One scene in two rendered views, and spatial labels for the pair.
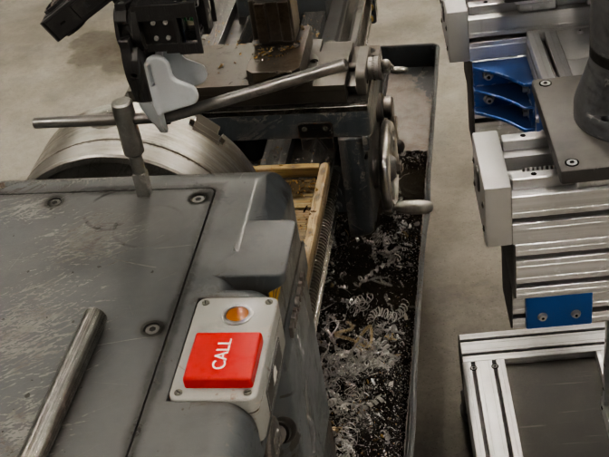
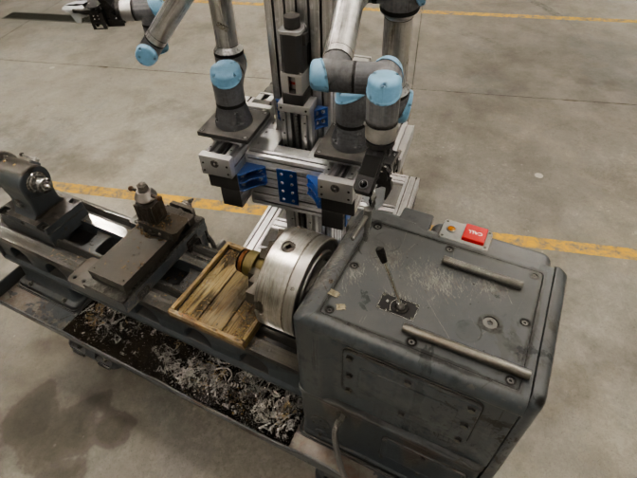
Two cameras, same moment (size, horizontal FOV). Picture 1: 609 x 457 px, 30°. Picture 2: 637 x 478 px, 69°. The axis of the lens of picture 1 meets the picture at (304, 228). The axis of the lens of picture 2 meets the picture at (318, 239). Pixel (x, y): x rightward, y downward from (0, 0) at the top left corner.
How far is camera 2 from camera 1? 1.42 m
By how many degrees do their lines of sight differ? 55
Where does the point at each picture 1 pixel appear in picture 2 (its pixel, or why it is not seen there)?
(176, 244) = (404, 236)
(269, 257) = (424, 216)
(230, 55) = (131, 242)
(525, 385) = not seen: hidden behind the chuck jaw
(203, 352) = (472, 236)
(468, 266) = not seen: hidden behind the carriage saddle
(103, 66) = not seen: outside the picture
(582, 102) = (350, 145)
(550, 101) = (330, 154)
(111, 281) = (417, 255)
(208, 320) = (451, 235)
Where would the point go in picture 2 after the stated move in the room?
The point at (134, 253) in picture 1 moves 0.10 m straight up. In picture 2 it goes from (403, 248) to (408, 220)
